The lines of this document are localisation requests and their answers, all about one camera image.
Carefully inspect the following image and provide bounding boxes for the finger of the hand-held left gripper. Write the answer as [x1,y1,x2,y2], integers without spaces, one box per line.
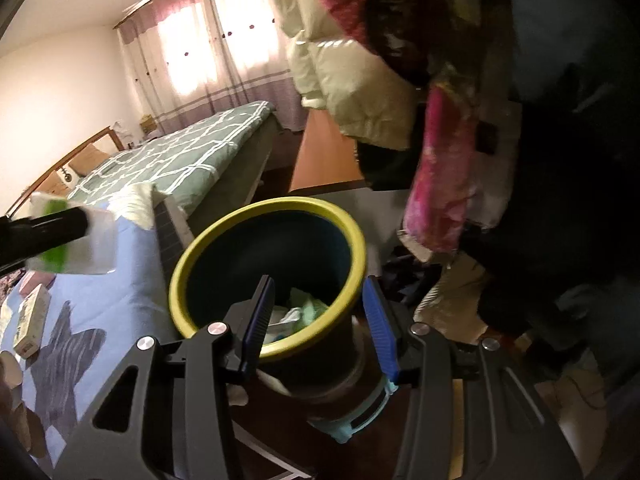
[0,208,91,273]

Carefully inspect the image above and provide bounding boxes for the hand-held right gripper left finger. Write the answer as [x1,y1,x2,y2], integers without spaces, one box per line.
[55,275,276,480]

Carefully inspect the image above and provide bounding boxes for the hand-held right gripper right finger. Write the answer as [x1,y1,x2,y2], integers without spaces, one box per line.
[362,275,583,480]

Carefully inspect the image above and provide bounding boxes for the white green-striped plastic packet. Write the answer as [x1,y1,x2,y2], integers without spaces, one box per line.
[29,191,120,277]

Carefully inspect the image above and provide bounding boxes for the yellow-rimmed dark bin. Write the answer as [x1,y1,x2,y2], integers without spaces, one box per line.
[169,197,401,443]

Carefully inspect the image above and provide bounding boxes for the dark blue clothing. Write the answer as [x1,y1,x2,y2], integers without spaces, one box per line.
[384,249,442,307]

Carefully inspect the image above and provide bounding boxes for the dark floral cloth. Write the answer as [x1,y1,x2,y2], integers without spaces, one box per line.
[0,267,27,307]

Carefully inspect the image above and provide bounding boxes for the white plastic bag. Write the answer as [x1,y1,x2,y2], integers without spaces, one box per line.
[227,369,292,407]

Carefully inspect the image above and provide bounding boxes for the wooden bed headboard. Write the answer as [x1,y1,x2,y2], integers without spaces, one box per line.
[2,126,126,217]

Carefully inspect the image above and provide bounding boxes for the white green-print box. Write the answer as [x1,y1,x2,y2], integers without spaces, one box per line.
[12,284,53,359]

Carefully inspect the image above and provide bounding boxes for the brown pillow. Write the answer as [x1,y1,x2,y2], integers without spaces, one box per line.
[70,144,109,177]

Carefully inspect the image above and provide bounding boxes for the blue star-print blanket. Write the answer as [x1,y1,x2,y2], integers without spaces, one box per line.
[0,182,197,461]

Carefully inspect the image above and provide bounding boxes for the grey bed base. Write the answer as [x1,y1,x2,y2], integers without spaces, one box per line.
[152,110,282,241]

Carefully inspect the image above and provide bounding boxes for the bed with green patterned cover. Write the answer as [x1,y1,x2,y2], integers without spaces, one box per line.
[66,100,277,211]

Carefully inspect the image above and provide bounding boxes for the pink cloth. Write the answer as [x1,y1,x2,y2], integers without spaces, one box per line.
[402,85,482,254]

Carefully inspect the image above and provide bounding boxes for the orange-brown wooden board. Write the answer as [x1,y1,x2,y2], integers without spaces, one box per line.
[289,110,369,194]

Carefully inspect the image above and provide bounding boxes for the beige garment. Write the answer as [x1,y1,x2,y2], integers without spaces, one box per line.
[465,100,522,232]

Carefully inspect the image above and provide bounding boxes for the cream puffer jacket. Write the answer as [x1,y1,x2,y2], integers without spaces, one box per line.
[262,0,426,152]

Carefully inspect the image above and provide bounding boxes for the pink and white curtain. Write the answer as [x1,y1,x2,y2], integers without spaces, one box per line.
[116,0,311,134]

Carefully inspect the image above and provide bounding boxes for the pile of hanging clothes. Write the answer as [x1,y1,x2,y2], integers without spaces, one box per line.
[357,0,640,352]

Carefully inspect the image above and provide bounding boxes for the maroon patterned garment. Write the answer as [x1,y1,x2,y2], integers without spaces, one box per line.
[300,0,511,89]

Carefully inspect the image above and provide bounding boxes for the white metal frame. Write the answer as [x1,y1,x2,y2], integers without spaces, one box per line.
[234,424,302,480]

